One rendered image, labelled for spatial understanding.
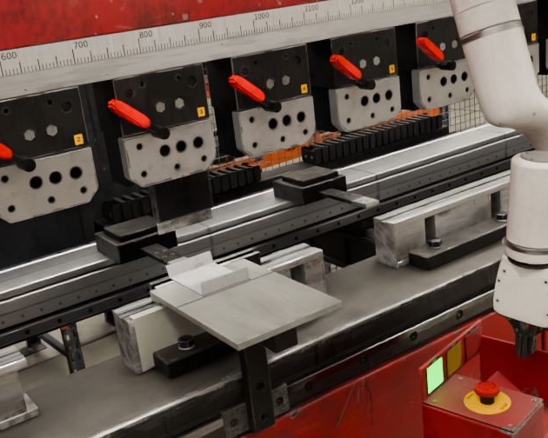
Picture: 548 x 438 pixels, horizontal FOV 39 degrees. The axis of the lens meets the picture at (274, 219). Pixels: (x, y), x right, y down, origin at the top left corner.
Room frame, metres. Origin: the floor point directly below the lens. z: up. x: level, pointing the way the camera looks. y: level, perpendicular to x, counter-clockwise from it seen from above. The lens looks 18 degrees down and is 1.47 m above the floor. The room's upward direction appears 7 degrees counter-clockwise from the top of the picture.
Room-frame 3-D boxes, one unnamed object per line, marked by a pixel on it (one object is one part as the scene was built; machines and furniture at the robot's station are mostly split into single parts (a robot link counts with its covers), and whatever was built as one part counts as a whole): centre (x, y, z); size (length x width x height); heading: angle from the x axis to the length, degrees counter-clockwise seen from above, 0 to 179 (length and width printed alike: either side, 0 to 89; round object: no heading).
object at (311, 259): (1.24, 0.10, 0.92); 0.39 x 0.06 x 0.10; 123
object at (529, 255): (1.11, -0.39, 1.01); 0.09 x 0.08 x 0.03; 46
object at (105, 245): (1.33, 0.22, 1.01); 0.26 x 0.12 x 0.05; 33
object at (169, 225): (1.21, 0.14, 1.13); 0.10 x 0.02 x 0.10; 123
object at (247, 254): (1.22, 0.12, 0.99); 0.20 x 0.03 x 0.03; 123
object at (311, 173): (1.56, -0.13, 1.01); 0.26 x 0.12 x 0.05; 33
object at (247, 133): (1.30, 0.00, 1.26); 0.15 x 0.09 x 0.17; 123
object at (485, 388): (1.06, -0.30, 0.79); 0.04 x 0.04 x 0.04
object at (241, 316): (1.08, 0.06, 1.00); 0.26 x 0.18 x 0.01; 33
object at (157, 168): (1.19, 0.16, 1.26); 0.15 x 0.09 x 0.17; 123
